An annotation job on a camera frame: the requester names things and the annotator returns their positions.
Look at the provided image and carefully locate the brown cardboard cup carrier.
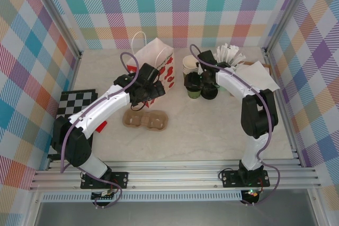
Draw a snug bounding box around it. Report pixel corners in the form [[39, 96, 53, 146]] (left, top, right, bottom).
[[122, 107, 170, 131]]

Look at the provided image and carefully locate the white red printed paper bag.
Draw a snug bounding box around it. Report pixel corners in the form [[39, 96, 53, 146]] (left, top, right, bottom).
[[126, 31, 177, 110]]

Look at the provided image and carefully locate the white paper napkin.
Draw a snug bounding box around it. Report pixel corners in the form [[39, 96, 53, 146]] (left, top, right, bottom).
[[233, 61, 281, 96]]

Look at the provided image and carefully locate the stack of paper cups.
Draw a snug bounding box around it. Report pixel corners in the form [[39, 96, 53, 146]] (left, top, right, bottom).
[[182, 55, 201, 80]]

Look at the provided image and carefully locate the brown cardboard napkin tray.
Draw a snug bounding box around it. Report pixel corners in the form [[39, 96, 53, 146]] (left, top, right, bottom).
[[239, 61, 275, 102]]

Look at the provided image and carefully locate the black white checkerboard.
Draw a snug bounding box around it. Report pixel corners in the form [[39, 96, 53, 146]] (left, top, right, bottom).
[[47, 89, 97, 161]]

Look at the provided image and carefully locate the left circuit board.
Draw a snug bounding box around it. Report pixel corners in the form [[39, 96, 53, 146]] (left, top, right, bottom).
[[91, 189, 119, 202]]

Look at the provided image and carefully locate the circuit board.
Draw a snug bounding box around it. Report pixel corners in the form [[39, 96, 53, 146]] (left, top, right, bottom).
[[241, 188, 263, 205], [91, 189, 119, 202]]

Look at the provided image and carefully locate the right circuit board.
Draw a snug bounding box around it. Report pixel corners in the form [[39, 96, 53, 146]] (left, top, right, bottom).
[[241, 188, 263, 205]]

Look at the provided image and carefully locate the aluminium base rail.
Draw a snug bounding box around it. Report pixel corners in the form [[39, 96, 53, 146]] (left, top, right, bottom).
[[29, 159, 323, 192]]

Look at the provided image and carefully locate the right aluminium frame post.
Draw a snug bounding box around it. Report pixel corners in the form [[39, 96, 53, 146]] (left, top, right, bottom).
[[262, 0, 317, 57]]

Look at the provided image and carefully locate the aluminium frame post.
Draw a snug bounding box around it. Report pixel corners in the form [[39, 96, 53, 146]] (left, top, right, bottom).
[[33, 0, 83, 60], [262, 0, 317, 57]]

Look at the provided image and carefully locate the white slotted cable duct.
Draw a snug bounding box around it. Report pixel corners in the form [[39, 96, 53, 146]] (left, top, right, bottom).
[[41, 193, 243, 202]]

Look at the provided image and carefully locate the left aluminium frame post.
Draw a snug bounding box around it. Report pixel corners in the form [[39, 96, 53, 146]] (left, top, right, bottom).
[[33, 0, 83, 60]]

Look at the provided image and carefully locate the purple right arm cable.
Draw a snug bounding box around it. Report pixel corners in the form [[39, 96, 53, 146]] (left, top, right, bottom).
[[189, 44, 281, 207]]

